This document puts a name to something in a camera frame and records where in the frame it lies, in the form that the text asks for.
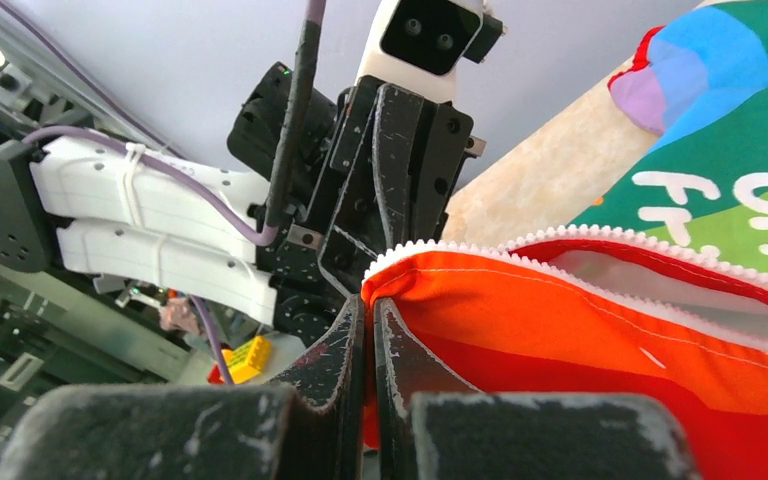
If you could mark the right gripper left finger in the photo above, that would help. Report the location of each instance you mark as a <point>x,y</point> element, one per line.
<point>305,423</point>

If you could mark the rainbow white red hooded jacket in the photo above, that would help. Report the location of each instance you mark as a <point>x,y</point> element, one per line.
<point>660,287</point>

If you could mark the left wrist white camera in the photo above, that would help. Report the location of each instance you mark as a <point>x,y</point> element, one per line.
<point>417,44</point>

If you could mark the small yellow block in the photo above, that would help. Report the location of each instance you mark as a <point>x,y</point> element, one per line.
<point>249,360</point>

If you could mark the aluminium frame rail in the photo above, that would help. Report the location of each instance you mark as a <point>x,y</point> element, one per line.
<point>41,82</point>

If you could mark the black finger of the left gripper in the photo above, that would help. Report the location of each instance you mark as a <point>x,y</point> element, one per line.
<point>404,153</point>

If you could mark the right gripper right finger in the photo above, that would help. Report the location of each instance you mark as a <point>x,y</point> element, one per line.
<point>436,425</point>

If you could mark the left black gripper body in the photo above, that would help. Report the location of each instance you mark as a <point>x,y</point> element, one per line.
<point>307,304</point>

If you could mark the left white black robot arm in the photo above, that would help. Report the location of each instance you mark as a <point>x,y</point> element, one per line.
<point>80,201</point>

